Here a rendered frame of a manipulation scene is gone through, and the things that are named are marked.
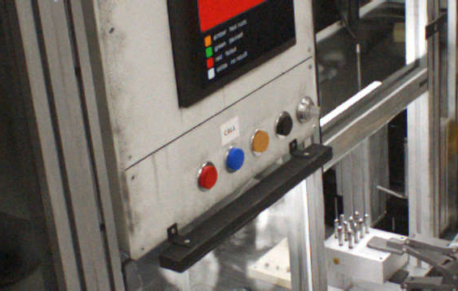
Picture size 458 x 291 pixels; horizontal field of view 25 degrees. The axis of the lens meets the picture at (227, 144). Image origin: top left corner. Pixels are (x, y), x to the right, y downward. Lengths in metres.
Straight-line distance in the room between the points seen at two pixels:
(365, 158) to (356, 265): 0.33
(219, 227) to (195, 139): 0.12
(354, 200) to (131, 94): 1.05
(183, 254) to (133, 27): 0.29
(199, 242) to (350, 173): 0.89
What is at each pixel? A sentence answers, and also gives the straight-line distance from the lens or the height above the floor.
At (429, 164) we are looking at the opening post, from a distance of 1.96.
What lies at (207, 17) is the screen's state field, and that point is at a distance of 1.23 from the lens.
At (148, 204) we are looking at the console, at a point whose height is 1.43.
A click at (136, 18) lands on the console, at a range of 1.17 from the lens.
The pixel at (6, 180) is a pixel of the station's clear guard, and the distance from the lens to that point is 1.11.
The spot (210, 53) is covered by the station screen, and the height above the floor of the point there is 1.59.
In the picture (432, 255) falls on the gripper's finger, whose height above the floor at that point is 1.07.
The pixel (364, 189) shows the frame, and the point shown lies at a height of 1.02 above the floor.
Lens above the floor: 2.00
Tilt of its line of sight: 24 degrees down
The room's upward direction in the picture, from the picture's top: 6 degrees counter-clockwise
